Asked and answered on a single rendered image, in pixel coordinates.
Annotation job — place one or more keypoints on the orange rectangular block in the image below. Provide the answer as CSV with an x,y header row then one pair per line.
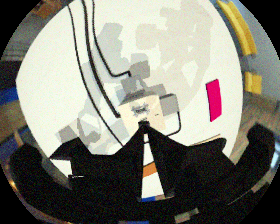
x,y
149,169

